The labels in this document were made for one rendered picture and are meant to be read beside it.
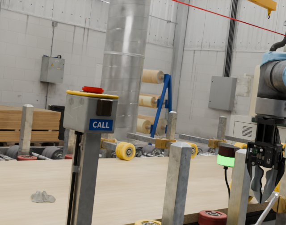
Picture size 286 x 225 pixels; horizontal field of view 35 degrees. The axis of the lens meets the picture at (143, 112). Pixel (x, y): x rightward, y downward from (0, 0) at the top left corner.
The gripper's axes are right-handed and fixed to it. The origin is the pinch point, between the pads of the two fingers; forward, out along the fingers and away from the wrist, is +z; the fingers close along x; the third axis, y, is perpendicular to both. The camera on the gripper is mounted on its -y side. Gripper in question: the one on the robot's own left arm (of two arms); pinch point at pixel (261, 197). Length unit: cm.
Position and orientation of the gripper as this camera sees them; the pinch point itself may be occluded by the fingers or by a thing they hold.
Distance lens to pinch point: 117.7
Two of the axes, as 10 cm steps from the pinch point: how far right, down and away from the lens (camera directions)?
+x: 8.8, 1.2, -4.5
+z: -1.1, 9.9, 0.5
